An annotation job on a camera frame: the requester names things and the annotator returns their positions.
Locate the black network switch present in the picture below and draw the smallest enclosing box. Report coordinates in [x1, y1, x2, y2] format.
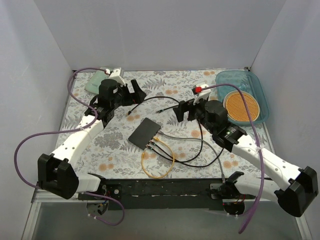
[128, 117, 161, 150]

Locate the yellow ethernet cable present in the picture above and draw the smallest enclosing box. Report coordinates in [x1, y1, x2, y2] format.
[140, 136, 176, 179]

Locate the grey ethernet cable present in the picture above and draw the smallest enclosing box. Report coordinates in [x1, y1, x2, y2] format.
[158, 131, 226, 182]

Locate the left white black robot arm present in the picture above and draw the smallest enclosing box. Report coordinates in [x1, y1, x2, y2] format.
[37, 78, 147, 200]

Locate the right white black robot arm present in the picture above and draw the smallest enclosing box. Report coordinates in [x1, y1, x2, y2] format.
[173, 100, 319, 217]

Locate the floral patterned table mat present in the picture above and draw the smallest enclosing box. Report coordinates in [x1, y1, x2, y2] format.
[48, 69, 278, 180]

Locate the orange woven round coaster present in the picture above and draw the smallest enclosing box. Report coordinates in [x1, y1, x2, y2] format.
[223, 90, 260, 122]

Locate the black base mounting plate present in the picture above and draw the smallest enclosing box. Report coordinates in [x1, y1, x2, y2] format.
[77, 178, 257, 211]

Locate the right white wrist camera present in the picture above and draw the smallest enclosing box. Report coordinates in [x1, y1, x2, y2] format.
[192, 82, 211, 105]

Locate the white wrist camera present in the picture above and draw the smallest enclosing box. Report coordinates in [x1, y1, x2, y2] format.
[192, 82, 211, 105]
[104, 67, 126, 86]

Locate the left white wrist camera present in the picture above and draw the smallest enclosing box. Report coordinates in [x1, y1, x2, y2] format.
[104, 67, 126, 86]

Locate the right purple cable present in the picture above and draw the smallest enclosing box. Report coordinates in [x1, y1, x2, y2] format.
[199, 83, 266, 235]

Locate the purple cable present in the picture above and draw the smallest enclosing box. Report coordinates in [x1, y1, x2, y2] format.
[13, 66, 126, 227]
[199, 83, 266, 235]

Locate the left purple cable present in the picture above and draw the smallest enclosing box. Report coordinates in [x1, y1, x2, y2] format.
[13, 66, 126, 227]

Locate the aluminium frame rail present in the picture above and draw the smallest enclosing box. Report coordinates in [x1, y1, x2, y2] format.
[22, 190, 312, 240]

